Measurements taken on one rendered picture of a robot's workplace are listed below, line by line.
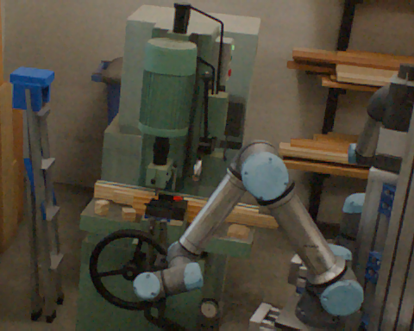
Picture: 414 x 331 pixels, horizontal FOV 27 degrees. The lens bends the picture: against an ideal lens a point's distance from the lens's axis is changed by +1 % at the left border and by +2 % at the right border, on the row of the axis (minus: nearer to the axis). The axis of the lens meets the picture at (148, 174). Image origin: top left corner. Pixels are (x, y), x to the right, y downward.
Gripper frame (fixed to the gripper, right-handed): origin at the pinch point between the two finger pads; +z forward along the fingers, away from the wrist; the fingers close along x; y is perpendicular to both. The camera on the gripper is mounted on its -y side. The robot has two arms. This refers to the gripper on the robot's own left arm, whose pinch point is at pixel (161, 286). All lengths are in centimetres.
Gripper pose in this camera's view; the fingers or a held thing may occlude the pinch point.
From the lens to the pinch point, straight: 272.2
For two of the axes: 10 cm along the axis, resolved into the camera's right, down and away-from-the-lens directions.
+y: -1.8, 9.7, -1.7
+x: 9.7, 1.6, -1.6
